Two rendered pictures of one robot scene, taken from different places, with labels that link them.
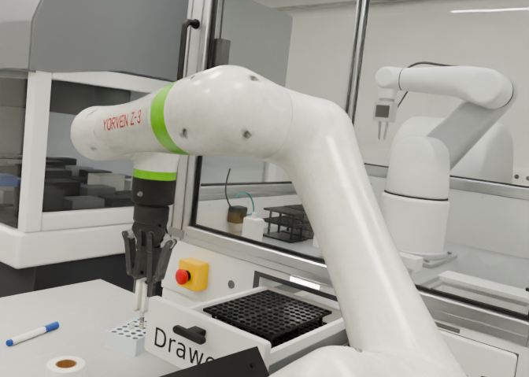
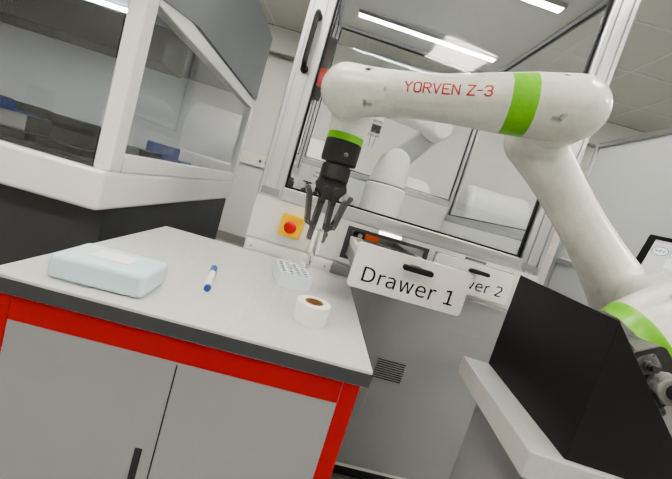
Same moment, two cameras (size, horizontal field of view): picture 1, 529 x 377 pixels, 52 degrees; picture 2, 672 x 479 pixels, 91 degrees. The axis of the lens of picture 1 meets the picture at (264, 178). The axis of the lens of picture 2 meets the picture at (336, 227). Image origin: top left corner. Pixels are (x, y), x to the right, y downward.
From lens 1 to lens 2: 0.93 m
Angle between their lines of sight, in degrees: 41
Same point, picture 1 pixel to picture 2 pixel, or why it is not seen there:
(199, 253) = (294, 210)
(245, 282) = (338, 233)
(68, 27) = not seen: outside the picture
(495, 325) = (504, 260)
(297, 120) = not seen: hidden behind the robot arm
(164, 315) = (376, 256)
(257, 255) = (351, 214)
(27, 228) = (112, 166)
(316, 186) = (571, 173)
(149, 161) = (359, 128)
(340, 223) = (590, 199)
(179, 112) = (569, 100)
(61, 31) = not seen: outside the picture
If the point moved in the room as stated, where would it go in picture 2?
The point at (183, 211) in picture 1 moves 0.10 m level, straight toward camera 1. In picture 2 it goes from (280, 174) to (299, 179)
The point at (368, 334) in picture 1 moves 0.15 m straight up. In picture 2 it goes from (624, 264) to (652, 194)
